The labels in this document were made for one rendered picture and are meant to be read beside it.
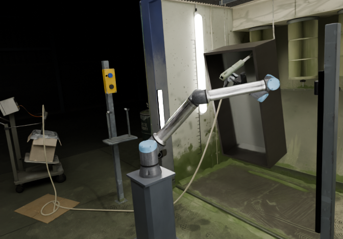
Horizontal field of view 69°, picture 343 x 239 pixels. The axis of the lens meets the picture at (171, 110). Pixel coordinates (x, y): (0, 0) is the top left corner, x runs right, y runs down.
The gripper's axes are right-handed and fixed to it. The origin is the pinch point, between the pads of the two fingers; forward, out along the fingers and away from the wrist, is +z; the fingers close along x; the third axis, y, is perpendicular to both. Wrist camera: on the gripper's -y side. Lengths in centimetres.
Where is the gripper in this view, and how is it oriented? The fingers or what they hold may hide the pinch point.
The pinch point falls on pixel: (228, 73)
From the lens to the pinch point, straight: 220.9
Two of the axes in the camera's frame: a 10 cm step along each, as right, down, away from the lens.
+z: -7.4, -5.7, 3.7
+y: -0.8, 6.1, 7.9
